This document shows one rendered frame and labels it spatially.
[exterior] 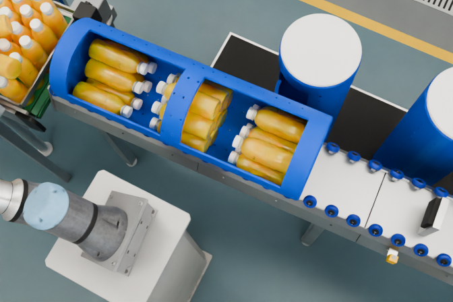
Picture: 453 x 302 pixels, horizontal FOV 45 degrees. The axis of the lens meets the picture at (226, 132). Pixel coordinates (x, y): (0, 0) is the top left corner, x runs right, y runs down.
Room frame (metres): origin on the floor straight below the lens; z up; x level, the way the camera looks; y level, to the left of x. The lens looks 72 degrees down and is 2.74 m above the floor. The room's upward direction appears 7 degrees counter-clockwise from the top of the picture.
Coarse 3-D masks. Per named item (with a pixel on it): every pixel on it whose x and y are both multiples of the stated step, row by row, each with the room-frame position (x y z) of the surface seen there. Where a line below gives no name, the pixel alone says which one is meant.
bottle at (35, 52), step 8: (32, 40) 0.98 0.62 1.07; (24, 48) 0.95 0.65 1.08; (32, 48) 0.95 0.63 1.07; (40, 48) 0.96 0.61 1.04; (24, 56) 0.94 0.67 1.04; (32, 56) 0.93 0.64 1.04; (40, 56) 0.94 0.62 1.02; (48, 56) 0.97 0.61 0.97; (40, 64) 0.93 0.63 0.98; (48, 72) 0.93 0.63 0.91
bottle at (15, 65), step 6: (0, 54) 0.91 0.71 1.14; (0, 60) 0.87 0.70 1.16; (6, 60) 0.87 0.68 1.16; (12, 60) 0.87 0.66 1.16; (0, 66) 0.85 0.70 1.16; (6, 66) 0.84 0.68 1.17; (12, 66) 0.85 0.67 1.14; (18, 66) 0.86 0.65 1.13; (0, 72) 0.84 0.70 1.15; (6, 72) 0.83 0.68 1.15; (12, 72) 0.84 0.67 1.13; (18, 72) 0.84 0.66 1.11; (12, 78) 0.82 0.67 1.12
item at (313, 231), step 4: (312, 224) 0.31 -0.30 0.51; (308, 228) 0.33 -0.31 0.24; (312, 228) 0.30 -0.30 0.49; (316, 228) 0.29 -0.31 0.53; (320, 228) 0.28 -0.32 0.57; (308, 232) 0.30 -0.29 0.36; (312, 232) 0.29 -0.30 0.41; (316, 232) 0.28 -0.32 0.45; (320, 232) 0.28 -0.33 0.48; (304, 236) 0.31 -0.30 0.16; (308, 236) 0.29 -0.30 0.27; (312, 236) 0.28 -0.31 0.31; (316, 236) 0.28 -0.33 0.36; (304, 240) 0.29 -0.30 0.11; (308, 240) 0.29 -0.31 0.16; (312, 240) 0.28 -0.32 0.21; (304, 244) 0.29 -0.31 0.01; (308, 244) 0.28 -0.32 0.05
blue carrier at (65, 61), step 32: (64, 32) 0.90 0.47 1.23; (96, 32) 0.90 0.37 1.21; (64, 64) 0.80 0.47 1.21; (160, 64) 0.85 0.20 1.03; (192, 64) 0.75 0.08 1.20; (64, 96) 0.74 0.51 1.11; (160, 96) 0.76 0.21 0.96; (192, 96) 0.63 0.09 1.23; (256, 96) 0.61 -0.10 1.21; (160, 128) 0.57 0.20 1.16; (224, 128) 0.61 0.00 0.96; (320, 128) 0.48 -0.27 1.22; (224, 160) 0.48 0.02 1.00; (288, 192) 0.33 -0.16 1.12
